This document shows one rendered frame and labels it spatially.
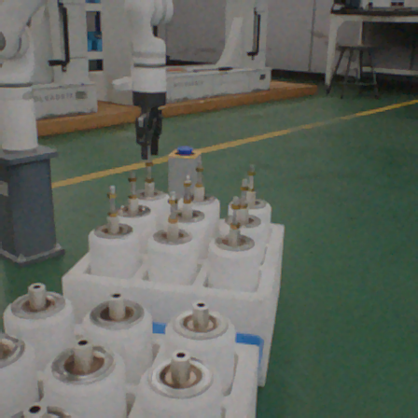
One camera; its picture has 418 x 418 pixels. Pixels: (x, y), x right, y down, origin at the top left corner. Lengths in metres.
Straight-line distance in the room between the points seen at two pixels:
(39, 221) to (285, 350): 0.76
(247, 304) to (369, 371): 0.30
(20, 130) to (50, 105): 1.83
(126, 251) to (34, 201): 0.54
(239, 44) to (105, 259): 3.79
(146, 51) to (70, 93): 2.21
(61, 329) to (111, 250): 0.27
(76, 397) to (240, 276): 0.44
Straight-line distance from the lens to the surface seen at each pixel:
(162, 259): 1.01
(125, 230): 1.06
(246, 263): 0.99
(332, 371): 1.13
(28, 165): 1.49
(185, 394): 0.63
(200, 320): 0.74
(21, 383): 0.72
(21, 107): 1.48
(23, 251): 1.56
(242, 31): 4.72
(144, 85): 1.20
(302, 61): 6.70
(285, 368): 1.12
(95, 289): 1.04
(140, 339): 0.76
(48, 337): 0.80
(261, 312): 0.98
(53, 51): 3.47
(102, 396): 0.66
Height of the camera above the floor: 0.64
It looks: 19 degrees down
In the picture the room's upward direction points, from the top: 1 degrees clockwise
